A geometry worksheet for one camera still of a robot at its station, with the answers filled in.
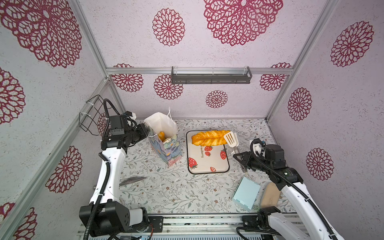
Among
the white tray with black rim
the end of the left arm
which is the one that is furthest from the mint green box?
the end of the left arm

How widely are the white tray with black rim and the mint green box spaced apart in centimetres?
13

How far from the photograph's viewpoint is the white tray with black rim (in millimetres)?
940

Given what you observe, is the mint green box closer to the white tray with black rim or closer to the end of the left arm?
the white tray with black rim

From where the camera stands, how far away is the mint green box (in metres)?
0.79
